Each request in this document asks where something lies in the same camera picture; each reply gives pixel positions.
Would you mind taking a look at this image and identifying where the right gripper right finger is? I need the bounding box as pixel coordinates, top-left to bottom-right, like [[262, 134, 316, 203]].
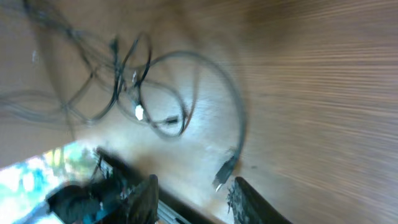
[[227, 177, 292, 224]]

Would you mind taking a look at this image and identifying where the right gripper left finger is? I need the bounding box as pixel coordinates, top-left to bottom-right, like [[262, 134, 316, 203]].
[[102, 175, 159, 224]]

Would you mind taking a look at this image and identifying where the black cable bundle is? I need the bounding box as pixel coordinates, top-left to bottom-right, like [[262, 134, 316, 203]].
[[0, 0, 248, 193]]

